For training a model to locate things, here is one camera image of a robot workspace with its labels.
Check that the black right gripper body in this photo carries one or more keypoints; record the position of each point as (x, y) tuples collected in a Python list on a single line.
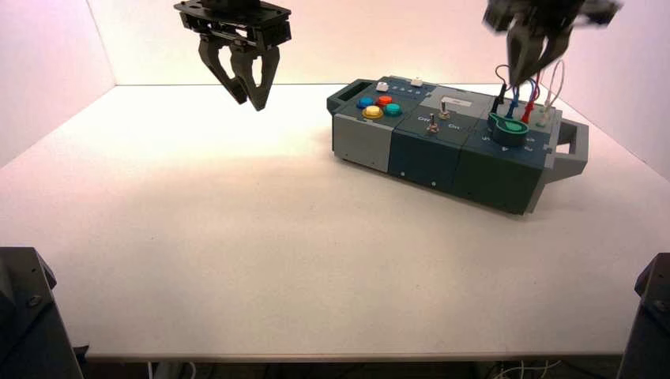
[(549, 10)]

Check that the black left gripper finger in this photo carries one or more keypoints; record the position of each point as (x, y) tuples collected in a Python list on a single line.
[(209, 57), (269, 68)]

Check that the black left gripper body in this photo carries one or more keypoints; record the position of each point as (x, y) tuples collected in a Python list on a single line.
[(235, 23)]

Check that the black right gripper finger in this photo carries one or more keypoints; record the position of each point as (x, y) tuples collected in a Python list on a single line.
[(557, 47), (521, 52)]

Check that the green pointer knob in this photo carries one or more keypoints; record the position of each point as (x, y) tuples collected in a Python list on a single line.
[(510, 135)]

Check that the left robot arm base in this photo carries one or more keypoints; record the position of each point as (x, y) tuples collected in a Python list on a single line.
[(26, 319)]

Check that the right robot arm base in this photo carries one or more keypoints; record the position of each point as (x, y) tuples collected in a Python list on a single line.
[(651, 324)]

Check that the blue push button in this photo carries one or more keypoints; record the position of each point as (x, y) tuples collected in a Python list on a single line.
[(365, 103)]

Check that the white slider cap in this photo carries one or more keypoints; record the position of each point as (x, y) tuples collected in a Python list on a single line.
[(416, 82), (382, 87)]

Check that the yellow push button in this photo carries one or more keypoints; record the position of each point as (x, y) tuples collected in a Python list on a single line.
[(372, 112)]

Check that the red push button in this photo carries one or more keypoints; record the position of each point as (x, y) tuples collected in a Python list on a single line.
[(385, 100)]

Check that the green push button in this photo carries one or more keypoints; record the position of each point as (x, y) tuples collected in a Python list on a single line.
[(393, 110)]

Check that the teal and grey control box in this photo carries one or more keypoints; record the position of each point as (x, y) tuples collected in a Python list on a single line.
[(418, 151)]

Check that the white table leg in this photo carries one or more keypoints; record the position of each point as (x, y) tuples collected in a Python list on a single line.
[(165, 370)]

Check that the metal toggle switch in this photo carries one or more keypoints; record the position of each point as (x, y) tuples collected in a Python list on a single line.
[(432, 125), (444, 112)]

